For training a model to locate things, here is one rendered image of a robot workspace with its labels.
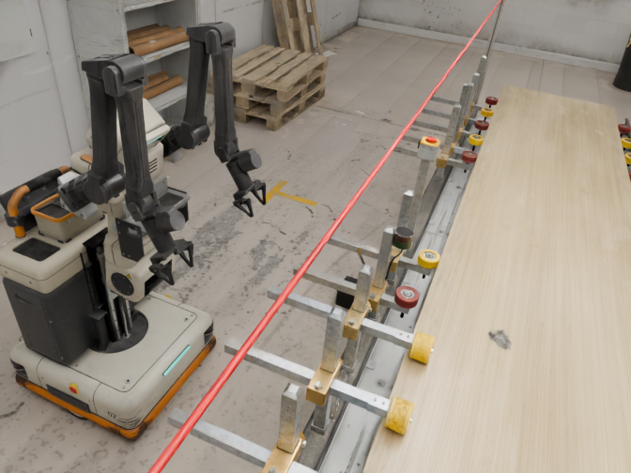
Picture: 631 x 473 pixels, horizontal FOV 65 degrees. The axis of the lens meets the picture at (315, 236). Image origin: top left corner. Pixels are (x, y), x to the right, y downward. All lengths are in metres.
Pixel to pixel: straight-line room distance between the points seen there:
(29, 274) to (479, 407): 1.56
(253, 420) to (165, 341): 0.53
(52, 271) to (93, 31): 2.19
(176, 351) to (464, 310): 1.26
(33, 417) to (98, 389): 0.44
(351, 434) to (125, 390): 0.99
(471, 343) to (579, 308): 0.47
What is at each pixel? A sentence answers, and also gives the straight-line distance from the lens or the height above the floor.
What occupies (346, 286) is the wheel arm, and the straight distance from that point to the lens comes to 1.76.
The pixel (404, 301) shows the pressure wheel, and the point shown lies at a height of 0.90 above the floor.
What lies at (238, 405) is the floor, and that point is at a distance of 2.47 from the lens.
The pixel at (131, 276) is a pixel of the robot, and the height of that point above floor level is 0.79.
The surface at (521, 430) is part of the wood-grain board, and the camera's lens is 1.48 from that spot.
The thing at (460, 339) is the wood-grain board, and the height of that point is 0.90.
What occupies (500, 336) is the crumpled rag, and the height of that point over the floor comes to 0.91.
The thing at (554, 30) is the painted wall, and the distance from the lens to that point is 9.17.
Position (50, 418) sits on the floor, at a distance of 2.60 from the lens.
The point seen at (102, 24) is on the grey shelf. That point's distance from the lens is 3.81.
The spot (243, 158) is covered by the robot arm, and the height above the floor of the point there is 1.21.
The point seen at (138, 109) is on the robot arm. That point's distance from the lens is 1.36.
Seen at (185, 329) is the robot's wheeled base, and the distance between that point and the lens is 2.41.
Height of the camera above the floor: 2.00
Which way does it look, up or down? 35 degrees down
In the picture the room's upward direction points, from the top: 6 degrees clockwise
